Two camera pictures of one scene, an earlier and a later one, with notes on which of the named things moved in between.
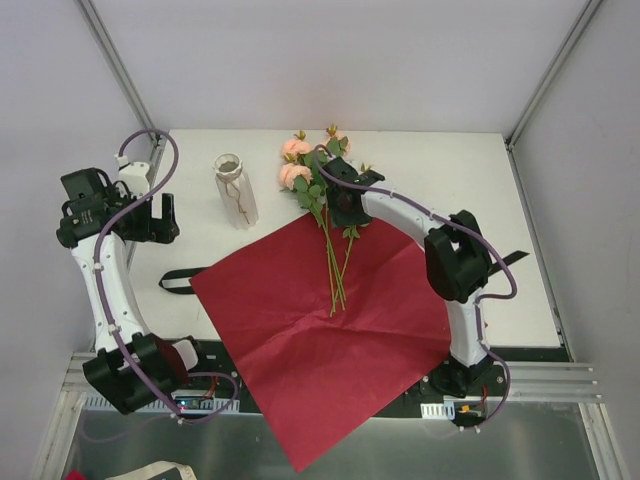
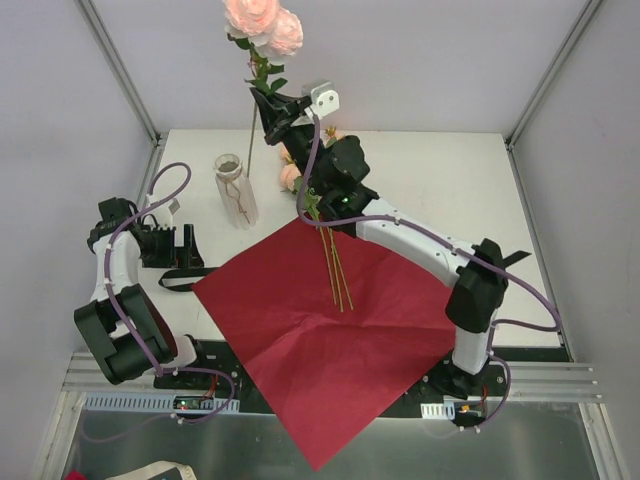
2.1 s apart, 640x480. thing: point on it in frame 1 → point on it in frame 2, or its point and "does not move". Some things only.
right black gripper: [345, 181] → [288, 120]
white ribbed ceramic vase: [236, 189] does not move
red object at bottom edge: [74, 475] does not move
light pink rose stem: [349, 233] → [271, 34]
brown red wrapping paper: [320, 375] does not move
